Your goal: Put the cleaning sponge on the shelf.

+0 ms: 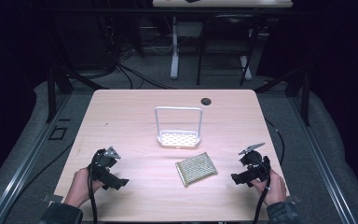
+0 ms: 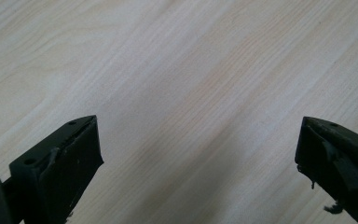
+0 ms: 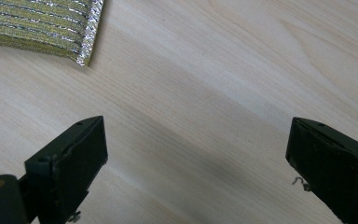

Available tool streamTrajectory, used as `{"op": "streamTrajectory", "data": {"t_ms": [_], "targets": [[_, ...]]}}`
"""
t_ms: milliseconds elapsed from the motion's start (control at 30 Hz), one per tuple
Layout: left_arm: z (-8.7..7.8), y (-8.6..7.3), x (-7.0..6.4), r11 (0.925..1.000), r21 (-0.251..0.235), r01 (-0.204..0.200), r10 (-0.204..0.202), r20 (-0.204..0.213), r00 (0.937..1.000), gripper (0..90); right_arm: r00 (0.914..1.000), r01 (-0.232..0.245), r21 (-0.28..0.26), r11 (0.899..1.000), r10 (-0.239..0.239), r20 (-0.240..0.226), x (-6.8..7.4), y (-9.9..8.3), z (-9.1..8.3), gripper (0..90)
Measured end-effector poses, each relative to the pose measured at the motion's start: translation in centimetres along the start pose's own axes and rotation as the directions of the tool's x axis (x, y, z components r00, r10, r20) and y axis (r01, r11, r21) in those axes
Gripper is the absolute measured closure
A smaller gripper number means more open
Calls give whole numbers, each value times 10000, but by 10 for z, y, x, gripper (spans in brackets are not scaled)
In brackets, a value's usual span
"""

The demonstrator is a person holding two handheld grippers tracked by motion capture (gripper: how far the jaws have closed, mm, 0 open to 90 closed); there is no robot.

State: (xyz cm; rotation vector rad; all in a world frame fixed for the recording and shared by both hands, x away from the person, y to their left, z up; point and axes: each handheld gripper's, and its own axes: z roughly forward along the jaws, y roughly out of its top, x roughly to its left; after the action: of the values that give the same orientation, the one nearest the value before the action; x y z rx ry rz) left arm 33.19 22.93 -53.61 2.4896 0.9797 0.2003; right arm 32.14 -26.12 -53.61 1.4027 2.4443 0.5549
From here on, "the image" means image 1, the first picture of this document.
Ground bundle of floor cables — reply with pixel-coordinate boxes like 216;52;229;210
99;18;178;91

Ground black chair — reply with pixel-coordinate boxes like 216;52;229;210
196;12;259;87

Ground yellow green scouring sponge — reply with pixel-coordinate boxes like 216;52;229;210
175;151;219;189

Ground person's left hand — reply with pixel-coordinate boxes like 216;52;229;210
63;167;105;209

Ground black metal stand frame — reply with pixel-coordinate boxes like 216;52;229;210
44;21;110;124
254;63;312;127

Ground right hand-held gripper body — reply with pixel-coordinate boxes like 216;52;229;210
238;142;272;183

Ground white table leg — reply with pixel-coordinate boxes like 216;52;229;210
170;16;181;80
240;55;253;81

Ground grey metal floor rail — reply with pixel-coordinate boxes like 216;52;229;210
287;94;358;224
0;92;73;224

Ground black floor cable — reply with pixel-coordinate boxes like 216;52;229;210
10;141;76;202
264;119;286;166

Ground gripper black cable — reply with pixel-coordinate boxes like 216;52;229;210
251;160;272;224
87;164;99;224

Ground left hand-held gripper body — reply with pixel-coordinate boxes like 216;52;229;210
88;146;122;184

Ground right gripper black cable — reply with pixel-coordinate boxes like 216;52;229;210
251;160;272;224

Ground white sponge holder rack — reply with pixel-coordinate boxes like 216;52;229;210
154;105;204;149

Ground person's right hand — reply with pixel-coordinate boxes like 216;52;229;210
250;169;288;207

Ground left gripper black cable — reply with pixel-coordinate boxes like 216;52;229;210
87;164;99;224

